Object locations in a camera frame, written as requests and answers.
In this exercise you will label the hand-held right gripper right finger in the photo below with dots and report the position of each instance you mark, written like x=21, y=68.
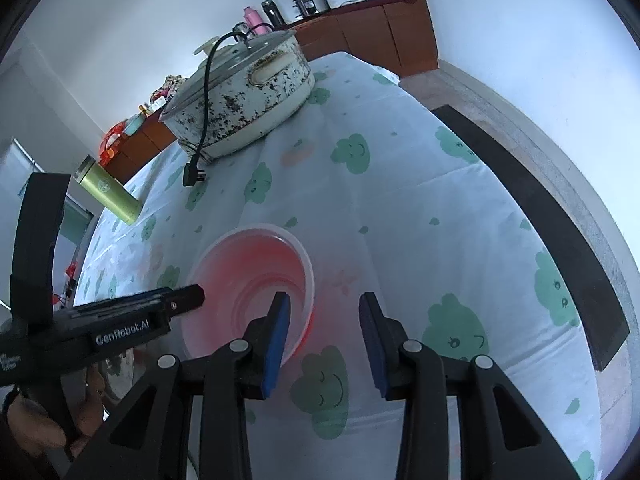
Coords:
x=375, y=345

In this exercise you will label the green thermos bottle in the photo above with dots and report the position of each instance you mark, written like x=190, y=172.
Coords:
x=112, y=195

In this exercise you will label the brown wooden cabinet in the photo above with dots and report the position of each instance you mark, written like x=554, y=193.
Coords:
x=390, y=35

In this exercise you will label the person's left hand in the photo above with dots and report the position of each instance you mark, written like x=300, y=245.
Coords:
x=35, y=420

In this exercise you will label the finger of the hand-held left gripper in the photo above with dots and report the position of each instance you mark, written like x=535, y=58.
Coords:
x=185, y=297
x=37, y=240

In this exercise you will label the glass pot lid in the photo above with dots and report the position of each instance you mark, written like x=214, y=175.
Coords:
x=230, y=65

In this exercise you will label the teal basin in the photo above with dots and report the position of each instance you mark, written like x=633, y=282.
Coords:
x=134, y=122

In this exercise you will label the floral cloth bundle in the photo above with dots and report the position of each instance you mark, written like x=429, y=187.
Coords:
x=170, y=87

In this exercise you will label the red orange plastic bag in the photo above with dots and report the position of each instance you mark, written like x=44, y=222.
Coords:
x=112, y=140

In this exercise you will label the pink plastic bowl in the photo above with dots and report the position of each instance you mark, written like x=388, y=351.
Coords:
x=240, y=270

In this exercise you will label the small amber bottle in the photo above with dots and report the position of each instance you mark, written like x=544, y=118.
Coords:
x=145, y=109

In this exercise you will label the steel electric kettle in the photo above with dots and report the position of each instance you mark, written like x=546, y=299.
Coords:
x=240, y=28

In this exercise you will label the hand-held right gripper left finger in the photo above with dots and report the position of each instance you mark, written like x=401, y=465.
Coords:
x=277, y=345

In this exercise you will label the pink thermos flask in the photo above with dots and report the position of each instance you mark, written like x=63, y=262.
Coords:
x=253, y=19

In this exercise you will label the red toy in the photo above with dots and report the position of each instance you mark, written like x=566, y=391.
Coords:
x=71, y=271

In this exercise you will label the steel rice cooker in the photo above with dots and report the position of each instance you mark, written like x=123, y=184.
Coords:
x=311, y=1

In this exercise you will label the black thermos flask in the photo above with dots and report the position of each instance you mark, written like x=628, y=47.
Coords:
x=272, y=12

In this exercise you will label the floral white electric pot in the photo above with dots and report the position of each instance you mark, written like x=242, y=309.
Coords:
x=250, y=105

